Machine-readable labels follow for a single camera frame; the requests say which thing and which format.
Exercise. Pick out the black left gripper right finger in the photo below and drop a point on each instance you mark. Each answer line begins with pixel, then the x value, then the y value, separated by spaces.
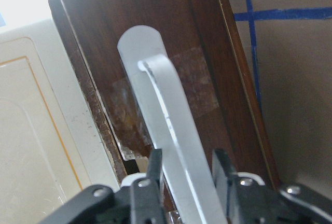
pixel 242 198

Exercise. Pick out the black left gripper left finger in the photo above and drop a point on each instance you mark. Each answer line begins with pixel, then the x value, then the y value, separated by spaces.
pixel 146 193

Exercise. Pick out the white drawer handle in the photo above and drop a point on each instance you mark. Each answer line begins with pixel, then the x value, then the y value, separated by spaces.
pixel 165 109

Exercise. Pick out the brown wooden drawer cabinet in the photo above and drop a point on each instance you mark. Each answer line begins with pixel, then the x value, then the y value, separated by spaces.
pixel 90 31

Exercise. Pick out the cream plastic storage box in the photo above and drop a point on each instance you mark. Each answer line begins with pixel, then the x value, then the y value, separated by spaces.
pixel 50 146

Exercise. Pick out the clear tape patch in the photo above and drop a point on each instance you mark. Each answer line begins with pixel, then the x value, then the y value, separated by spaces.
pixel 125 114

